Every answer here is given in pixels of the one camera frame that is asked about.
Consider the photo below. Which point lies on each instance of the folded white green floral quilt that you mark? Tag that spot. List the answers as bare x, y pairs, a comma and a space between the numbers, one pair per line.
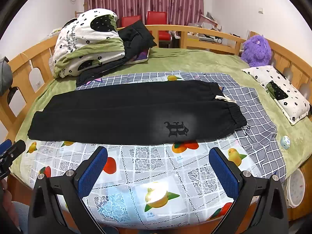
88, 41

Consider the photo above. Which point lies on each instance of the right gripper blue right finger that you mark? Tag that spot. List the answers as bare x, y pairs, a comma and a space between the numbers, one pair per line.
270, 215

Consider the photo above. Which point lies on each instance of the black sweatpants with white stripe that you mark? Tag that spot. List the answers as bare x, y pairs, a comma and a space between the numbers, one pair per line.
148, 113

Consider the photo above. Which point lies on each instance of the wooden bed frame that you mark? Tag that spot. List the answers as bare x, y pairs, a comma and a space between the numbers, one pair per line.
31, 74

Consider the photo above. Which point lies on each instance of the white floral pillow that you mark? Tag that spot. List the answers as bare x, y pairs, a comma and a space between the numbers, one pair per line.
291, 102

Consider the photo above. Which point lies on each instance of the purple plush toy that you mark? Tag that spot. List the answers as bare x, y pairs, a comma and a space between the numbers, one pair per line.
256, 51

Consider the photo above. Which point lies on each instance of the red chair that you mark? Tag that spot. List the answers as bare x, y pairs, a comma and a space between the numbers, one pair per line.
153, 18

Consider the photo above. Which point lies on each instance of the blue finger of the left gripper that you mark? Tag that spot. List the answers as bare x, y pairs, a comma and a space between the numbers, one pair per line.
5, 146

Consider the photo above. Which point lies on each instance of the green fleece blanket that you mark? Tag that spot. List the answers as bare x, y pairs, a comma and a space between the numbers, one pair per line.
163, 60

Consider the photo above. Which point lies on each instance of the grey checked bed sheet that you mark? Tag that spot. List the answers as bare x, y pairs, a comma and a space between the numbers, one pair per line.
258, 137

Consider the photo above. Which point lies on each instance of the black jacket pile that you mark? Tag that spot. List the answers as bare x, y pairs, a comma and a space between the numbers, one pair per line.
136, 38

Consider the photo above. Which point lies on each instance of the small light blue toy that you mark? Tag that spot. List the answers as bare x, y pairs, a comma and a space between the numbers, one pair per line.
285, 142

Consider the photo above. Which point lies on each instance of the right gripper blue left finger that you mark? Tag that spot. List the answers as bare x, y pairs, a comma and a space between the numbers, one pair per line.
45, 212

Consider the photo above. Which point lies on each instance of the fruit print plastic sheet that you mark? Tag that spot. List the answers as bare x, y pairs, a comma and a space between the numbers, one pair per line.
154, 187

